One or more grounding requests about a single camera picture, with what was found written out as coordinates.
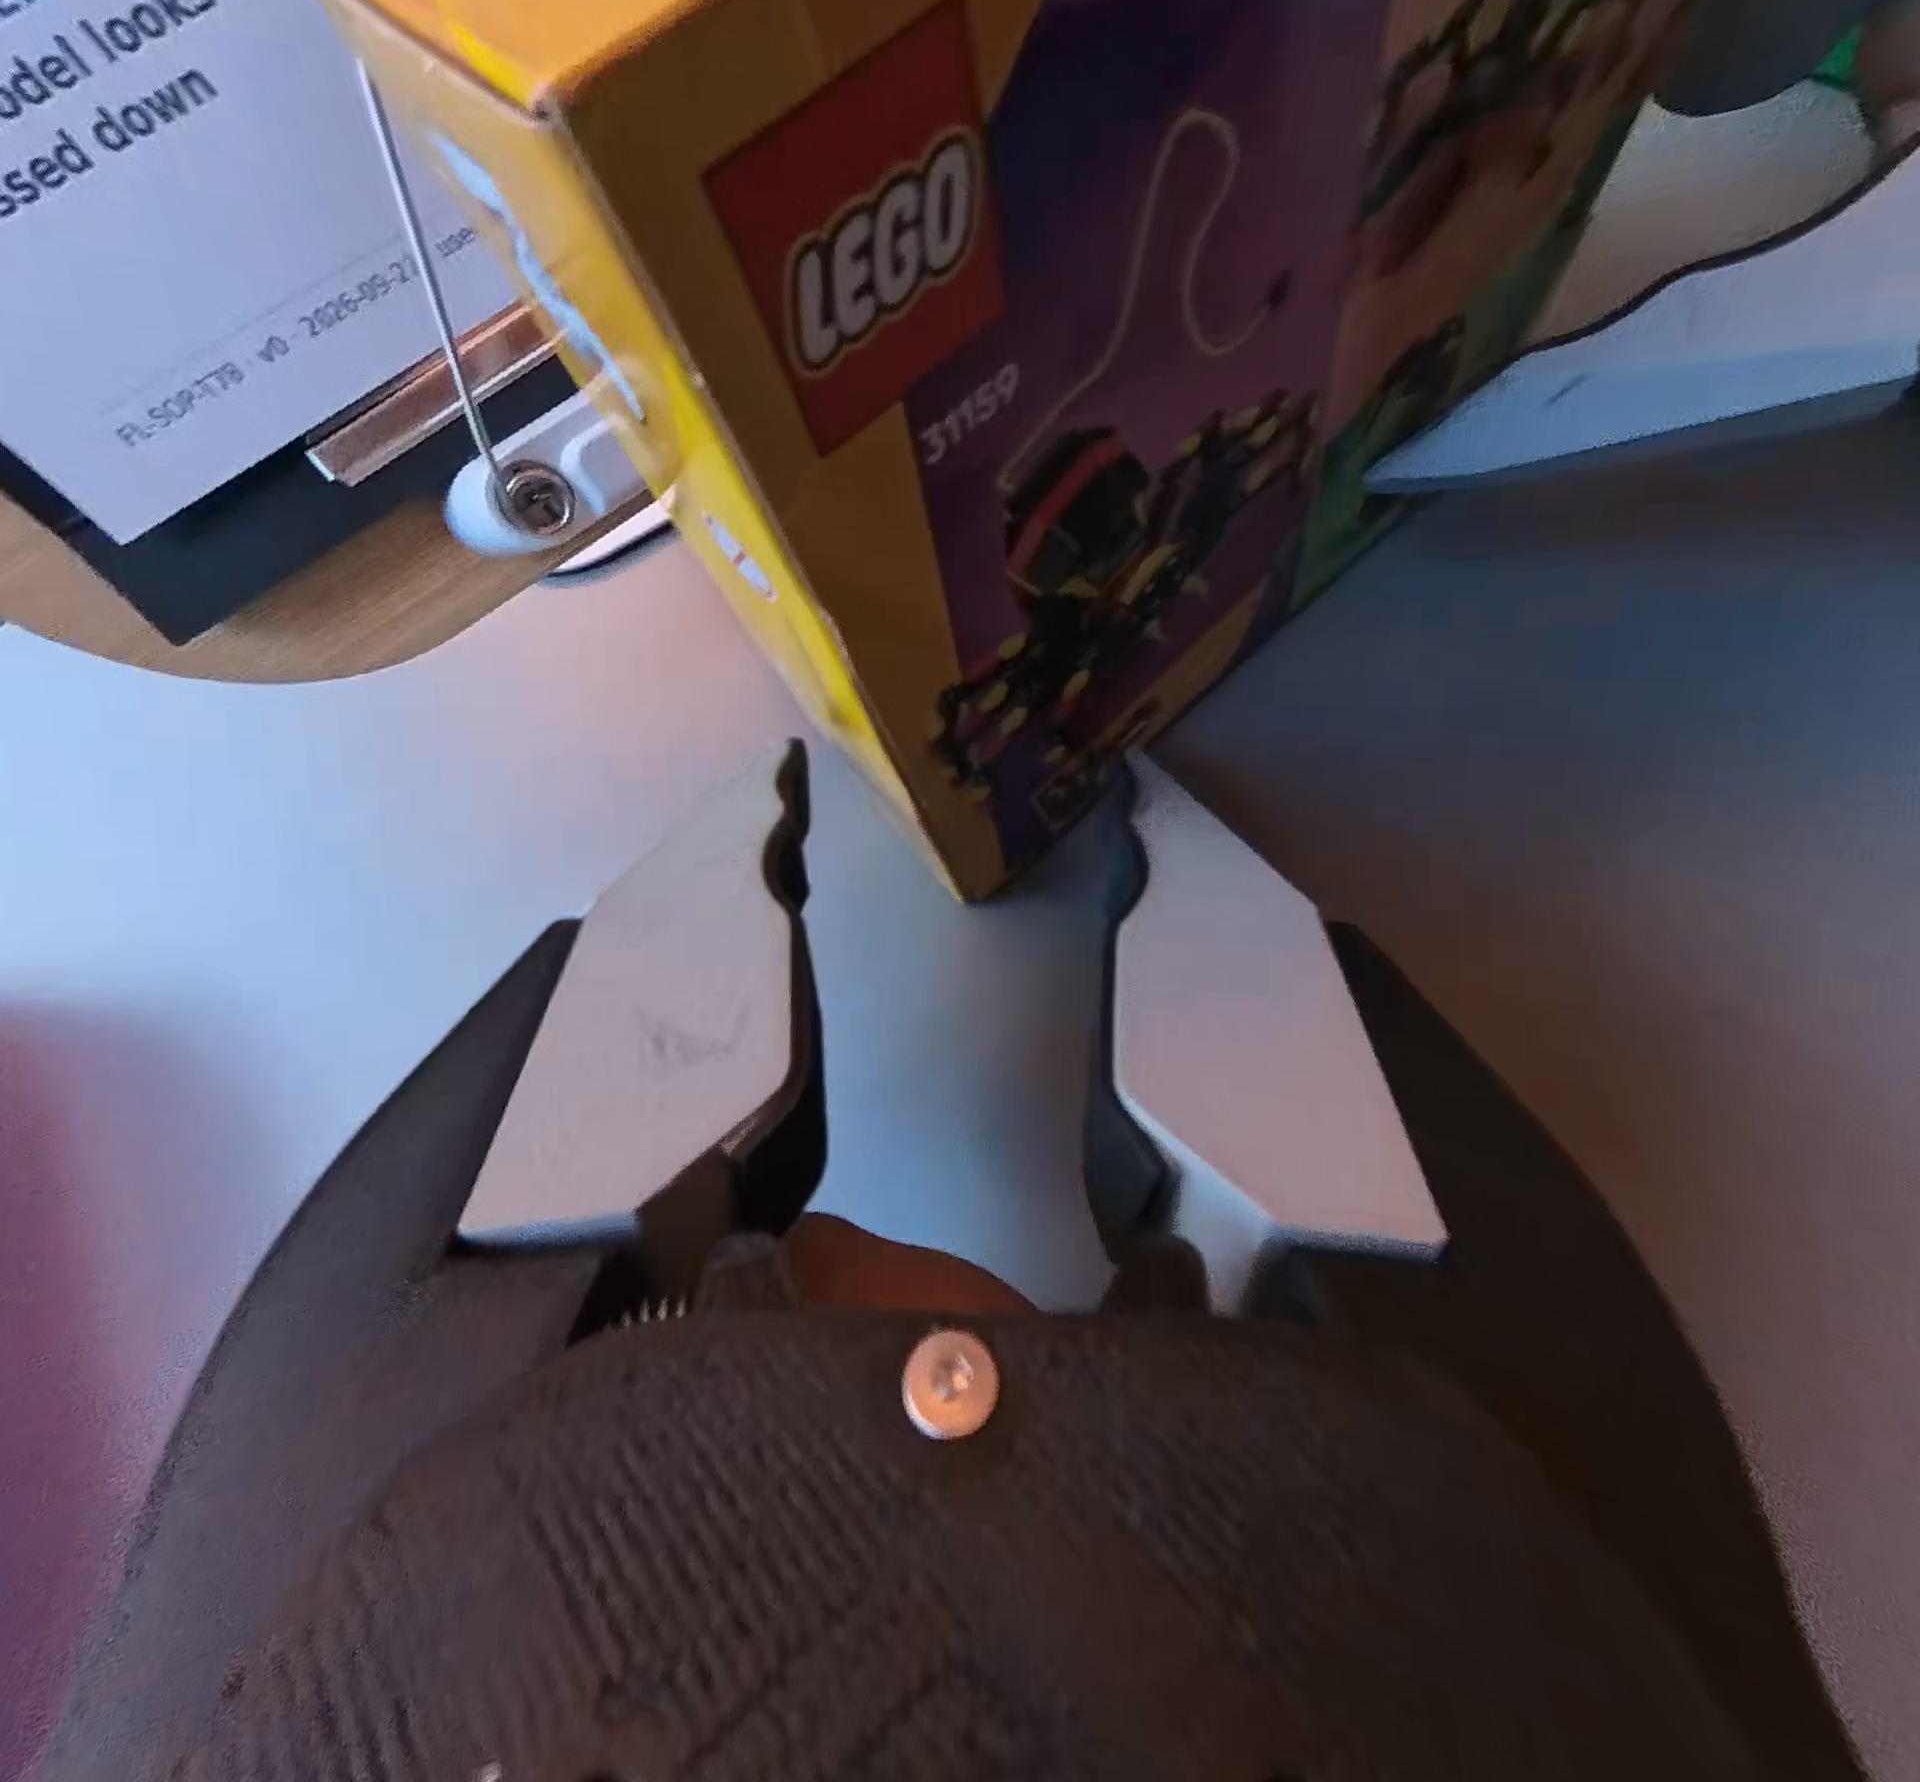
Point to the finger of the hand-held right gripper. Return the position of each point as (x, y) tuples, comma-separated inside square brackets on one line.
[(1725, 359)]

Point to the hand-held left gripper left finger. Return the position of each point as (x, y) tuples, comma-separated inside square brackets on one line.
[(662, 1033)]

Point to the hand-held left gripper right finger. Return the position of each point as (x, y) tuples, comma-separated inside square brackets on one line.
[(1261, 1050)]

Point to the yellow lego set box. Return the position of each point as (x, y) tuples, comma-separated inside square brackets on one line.
[(901, 461)]

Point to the white instruction sheet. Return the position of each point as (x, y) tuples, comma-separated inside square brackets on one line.
[(181, 252)]

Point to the white screw bracket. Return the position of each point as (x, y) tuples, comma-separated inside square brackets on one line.
[(594, 470)]

